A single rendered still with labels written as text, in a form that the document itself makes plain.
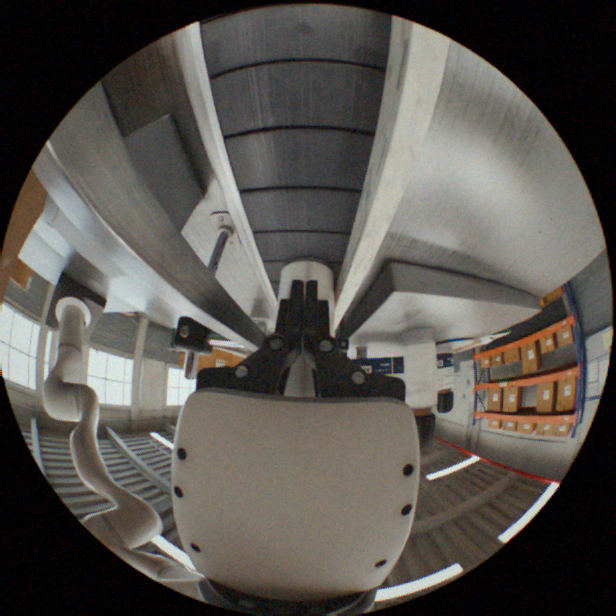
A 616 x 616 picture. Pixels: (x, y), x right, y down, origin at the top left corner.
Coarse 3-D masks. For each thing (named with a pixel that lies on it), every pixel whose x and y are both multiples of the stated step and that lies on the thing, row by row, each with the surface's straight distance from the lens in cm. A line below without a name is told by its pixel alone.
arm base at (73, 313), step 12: (60, 300) 90; (72, 300) 88; (60, 312) 95; (72, 312) 87; (84, 312) 92; (60, 324) 87; (72, 324) 84; (84, 324) 93; (60, 336) 82; (72, 336) 80
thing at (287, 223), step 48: (240, 48) 11; (288, 48) 10; (336, 48) 10; (384, 48) 11; (240, 96) 10; (288, 96) 10; (336, 96) 10; (240, 144) 11; (288, 144) 10; (336, 144) 10; (240, 192) 12; (288, 192) 12; (336, 192) 12; (288, 240) 14; (336, 240) 14
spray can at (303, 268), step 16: (288, 272) 16; (304, 272) 15; (320, 272) 15; (288, 288) 15; (304, 288) 14; (320, 288) 14; (304, 304) 14; (304, 368) 12; (288, 384) 13; (304, 384) 13
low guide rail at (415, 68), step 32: (416, 32) 8; (416, 64) 7; (384, 96) 8; (416, 96) 7; (384, 128) 8; (416, 128) 7; (384, 160) 7; (416, 160) 8; (384, 192) 8; (384, 224) 9; (352, 256) 11; (352, 288) 14
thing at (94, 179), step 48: (96, 96) 5; (48, 144) 4; (96, 144) 4; (48, 192) 5; (96, 192) 4; (144, 192) 4; (96, 240) 5; (144, 240) 4; (192, 288) 5; (240, 336) 9
